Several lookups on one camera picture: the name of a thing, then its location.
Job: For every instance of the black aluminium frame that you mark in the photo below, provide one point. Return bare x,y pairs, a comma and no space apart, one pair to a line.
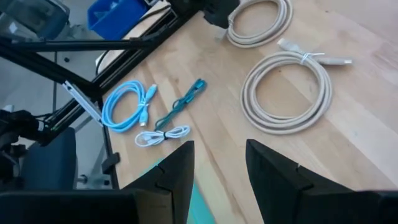
77,45

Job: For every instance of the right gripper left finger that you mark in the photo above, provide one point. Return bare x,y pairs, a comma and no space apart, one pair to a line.
177,174

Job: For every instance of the white LED light bar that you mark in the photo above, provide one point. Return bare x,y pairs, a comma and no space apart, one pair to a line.
82,102

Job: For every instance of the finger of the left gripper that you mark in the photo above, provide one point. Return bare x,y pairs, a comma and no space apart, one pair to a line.
220,14

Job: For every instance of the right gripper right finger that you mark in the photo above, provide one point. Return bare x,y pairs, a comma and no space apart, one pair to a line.
280,177

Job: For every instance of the dark blue chair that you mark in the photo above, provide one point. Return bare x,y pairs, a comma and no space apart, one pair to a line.
49,161

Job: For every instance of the blue plastic bin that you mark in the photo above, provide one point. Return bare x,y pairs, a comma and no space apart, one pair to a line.
115,18

